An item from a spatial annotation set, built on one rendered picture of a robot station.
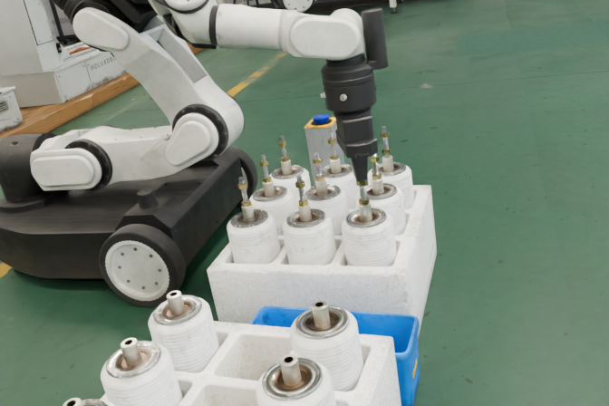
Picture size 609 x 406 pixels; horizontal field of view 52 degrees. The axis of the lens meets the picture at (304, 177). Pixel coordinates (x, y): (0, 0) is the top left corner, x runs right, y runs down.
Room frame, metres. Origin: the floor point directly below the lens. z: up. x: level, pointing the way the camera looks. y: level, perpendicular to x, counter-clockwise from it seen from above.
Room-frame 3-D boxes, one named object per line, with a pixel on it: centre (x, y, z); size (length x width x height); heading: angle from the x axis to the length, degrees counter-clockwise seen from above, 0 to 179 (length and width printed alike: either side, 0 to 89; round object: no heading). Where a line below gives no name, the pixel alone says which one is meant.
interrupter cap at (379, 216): (1.04, -0.10, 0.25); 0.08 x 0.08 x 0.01
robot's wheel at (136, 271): (1.30, 0.41, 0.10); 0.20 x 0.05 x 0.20; 72
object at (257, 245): (1.12, 0.12, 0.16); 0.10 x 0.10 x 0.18
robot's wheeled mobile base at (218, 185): (1.63, 0.55, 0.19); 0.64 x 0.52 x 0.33; 72
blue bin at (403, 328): (0.91, 0.00, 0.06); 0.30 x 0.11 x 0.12; 68
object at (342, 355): (0.74, 0.01, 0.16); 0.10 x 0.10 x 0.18
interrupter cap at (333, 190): (1.19, -0.03, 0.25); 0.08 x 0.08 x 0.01
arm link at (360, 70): (1.05, -0.11, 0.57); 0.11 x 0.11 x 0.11; 79
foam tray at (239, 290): (1.19, -0.03, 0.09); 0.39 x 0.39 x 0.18; 69
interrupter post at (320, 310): (0.74, 0.01, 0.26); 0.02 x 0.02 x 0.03
